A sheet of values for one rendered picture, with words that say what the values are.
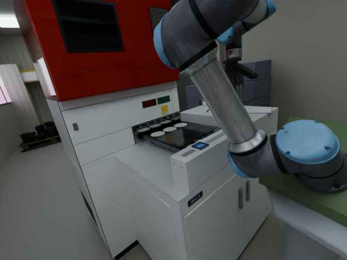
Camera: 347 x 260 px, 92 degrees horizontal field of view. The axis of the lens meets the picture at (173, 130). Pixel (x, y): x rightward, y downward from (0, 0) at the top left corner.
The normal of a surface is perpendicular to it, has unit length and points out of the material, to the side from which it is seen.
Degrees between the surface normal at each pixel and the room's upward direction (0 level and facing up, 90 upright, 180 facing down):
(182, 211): 90
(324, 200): 45
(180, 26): 98
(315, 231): 0
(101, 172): 90
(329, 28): 90
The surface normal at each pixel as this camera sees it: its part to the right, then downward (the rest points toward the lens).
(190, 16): -0.48, 0.46
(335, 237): -0.13, -0.94
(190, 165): 0.65, 0.16
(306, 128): -0.60, -0.51
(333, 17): -0.84, 0.28
